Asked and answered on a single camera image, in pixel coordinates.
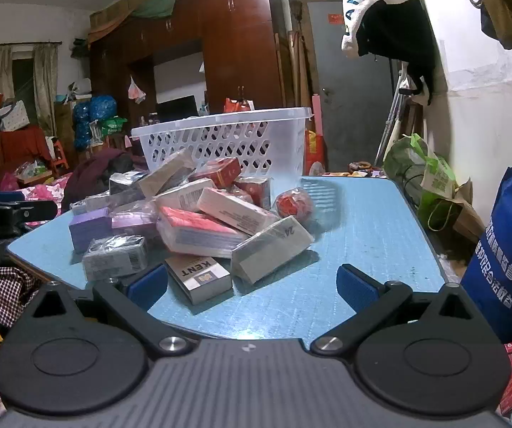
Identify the white plastic basket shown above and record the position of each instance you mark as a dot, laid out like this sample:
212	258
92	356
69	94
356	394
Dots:
220	138

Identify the purple box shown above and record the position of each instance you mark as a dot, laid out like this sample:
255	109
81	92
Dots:
89	231

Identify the dark red clothing pile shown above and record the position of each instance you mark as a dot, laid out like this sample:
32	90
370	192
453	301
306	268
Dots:
98	171

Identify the red and yellow bag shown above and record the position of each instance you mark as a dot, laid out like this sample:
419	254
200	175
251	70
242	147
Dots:
316	151

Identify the blue tote bag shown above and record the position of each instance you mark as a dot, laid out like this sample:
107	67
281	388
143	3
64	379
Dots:
505	258

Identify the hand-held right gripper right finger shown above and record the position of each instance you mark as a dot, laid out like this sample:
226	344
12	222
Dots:
356	284

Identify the beige curtain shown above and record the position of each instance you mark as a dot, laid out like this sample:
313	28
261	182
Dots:
44	84

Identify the blue plastic bags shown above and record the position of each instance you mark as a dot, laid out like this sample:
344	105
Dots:
95	113

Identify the black hanging garment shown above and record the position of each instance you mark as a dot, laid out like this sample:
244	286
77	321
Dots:
398	40

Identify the red box with white side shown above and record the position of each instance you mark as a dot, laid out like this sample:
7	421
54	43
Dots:
254	191

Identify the green printed plastic bag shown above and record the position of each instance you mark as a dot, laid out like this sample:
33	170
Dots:
113	125

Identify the red ball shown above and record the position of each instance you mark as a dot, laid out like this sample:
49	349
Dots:
294	205

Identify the pile of boxes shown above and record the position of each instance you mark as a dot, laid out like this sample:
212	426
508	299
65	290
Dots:
233	212

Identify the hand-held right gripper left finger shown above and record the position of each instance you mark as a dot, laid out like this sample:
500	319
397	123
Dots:
149	284

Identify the black monitor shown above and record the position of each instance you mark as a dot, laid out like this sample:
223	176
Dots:
176	108

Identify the pink hanging plastic bag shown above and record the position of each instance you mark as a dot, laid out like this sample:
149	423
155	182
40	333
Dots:
136	89

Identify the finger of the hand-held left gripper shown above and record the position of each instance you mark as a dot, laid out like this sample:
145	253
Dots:
20	208

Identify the checked cloth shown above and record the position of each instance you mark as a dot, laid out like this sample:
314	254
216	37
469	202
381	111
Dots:
6	287

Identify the grey door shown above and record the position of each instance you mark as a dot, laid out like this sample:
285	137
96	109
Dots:
354	93

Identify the metal crutches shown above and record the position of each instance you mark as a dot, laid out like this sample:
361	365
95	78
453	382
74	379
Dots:
392	116

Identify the paper bag with green print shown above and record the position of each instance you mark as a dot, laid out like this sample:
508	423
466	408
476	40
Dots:
445	189

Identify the brown wooden wardrobe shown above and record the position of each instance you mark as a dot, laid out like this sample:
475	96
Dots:
238	44

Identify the green cloth bundle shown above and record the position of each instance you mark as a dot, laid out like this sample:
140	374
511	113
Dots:
158	2

